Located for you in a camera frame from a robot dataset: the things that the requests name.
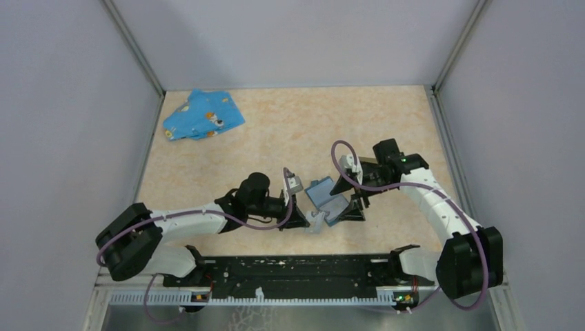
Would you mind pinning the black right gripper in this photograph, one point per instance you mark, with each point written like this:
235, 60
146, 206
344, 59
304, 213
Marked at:
354, 212

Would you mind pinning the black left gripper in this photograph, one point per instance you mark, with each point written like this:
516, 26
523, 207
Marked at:
297, 218

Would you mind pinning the blue card holder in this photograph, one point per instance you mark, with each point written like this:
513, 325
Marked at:
332, 205

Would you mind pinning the white credit card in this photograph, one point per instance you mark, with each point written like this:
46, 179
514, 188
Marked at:
316, 220

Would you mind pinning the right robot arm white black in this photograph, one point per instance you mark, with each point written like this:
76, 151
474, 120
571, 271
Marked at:
452, 228

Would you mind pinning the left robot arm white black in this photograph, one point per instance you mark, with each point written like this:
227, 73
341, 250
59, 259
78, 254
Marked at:
141, 240

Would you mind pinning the blue patterned cloth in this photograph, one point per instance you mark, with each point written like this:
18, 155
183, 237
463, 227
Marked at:
203, 115

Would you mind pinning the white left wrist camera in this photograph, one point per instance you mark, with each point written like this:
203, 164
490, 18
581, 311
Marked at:
292, 182

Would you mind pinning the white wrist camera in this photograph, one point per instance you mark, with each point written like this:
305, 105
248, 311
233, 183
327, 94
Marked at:
292, 182
352, 167

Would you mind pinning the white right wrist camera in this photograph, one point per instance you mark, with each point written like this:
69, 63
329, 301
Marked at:
352, 167

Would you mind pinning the white cable duct strip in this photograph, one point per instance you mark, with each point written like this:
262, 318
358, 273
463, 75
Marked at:
187, 298

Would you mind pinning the aluminium frame rail front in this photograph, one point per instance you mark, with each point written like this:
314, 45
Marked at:
340, 279

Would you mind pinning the right aluminium corner post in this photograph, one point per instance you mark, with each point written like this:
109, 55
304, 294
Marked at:
477, 13

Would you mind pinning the aluminium corner post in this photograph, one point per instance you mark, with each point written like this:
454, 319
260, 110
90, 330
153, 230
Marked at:
477, 13
132, 45

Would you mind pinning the left aluminium corner post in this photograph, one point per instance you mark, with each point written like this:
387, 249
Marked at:
132, 45

